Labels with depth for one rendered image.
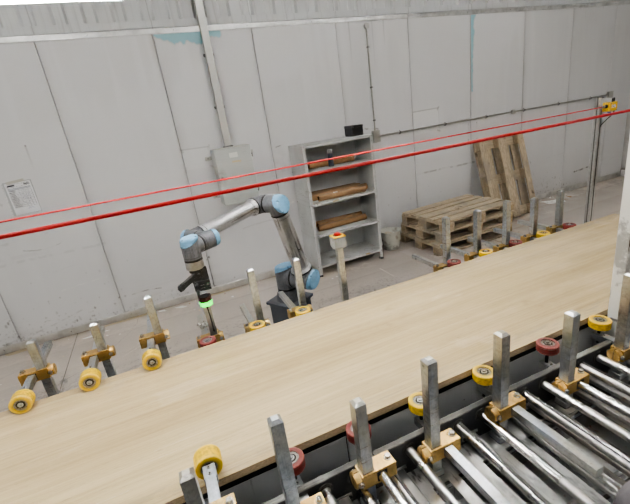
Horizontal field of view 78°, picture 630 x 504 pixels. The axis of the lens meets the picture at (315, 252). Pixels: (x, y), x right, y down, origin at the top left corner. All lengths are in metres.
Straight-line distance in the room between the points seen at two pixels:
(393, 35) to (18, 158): 4.29
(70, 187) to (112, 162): 0.46
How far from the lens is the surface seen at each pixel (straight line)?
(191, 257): 2.01
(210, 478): 1.28
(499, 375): 1.45
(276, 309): 2.94
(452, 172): 6.16
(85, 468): 1.61
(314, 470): 1.54
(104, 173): 4.55
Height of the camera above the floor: 1.86
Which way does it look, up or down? 19 degrees down
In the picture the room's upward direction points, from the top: 8 degrees counter-clockwise
